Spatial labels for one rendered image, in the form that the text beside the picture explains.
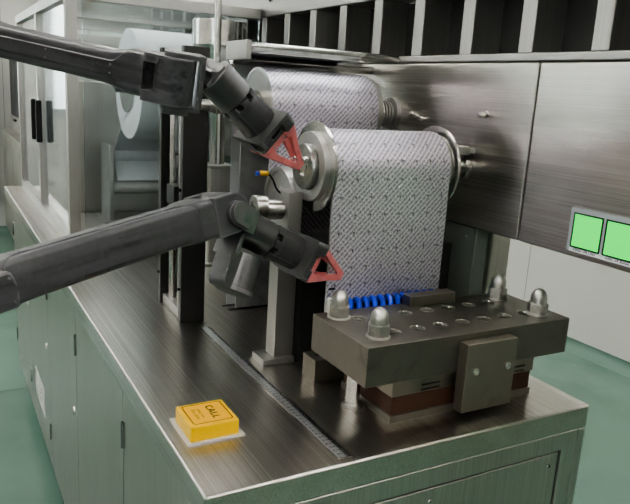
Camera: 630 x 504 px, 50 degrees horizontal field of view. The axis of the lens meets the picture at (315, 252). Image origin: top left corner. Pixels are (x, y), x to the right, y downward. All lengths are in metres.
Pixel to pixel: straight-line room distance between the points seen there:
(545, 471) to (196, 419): 0.58
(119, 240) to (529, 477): 0.73
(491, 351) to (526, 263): 3.41
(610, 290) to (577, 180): 2.96
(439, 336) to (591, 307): 3.18
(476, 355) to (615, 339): 3.08
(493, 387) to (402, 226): 0.31
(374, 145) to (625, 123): 0.38
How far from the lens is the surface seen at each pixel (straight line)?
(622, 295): 4.05
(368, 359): 0.96
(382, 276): 1.18
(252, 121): 1.03
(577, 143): 1.15
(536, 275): 4.43
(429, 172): 1.20
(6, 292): 0.78
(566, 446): 1.23
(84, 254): 0.85
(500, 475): 1.14
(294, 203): 1.15
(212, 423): 0.97
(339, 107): 1.36
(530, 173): 1.21
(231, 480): 0.89
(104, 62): 1.04
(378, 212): 1.15
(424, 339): 1.01
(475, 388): 1.08
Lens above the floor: 1.37
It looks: 13 degrees down
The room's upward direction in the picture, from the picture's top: 3 degrees clockwise
